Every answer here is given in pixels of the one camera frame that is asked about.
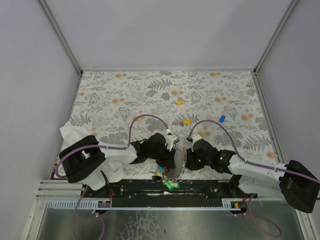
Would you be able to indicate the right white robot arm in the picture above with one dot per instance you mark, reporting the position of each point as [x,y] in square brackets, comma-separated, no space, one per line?
[292,182]

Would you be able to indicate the yellow key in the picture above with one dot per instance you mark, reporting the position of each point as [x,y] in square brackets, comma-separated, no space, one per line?
[186,122]
[178,100]

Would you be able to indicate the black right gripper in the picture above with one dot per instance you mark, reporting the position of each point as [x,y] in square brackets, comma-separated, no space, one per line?
[191,158]

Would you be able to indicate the yellow key near centre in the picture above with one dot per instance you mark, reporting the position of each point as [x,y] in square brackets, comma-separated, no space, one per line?
[186,122]

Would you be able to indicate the metal keyring organizer with keys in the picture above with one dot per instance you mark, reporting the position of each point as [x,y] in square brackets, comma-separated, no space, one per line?
[170,177]

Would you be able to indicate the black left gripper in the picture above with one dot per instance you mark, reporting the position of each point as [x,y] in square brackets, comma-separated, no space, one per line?
[169,158]

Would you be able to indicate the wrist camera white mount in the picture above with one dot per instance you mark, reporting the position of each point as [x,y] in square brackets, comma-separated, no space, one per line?
[193,139]
[170,139]

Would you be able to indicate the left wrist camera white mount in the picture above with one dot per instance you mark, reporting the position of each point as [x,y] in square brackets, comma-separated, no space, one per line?
[170,139]

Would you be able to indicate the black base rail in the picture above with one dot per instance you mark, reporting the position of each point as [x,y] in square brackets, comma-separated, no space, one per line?
[147,193]

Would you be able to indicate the blue key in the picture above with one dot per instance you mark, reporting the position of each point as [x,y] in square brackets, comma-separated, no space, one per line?
[222,118]

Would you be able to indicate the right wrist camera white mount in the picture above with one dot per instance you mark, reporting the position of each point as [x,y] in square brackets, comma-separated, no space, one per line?
[193,139]

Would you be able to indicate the yellow key far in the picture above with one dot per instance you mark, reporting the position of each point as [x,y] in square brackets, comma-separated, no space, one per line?
[178,100]

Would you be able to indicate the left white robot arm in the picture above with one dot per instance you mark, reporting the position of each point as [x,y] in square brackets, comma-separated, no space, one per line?
[86,161]

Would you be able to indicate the floral table mat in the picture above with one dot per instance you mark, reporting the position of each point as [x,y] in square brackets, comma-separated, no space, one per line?
[117,107]

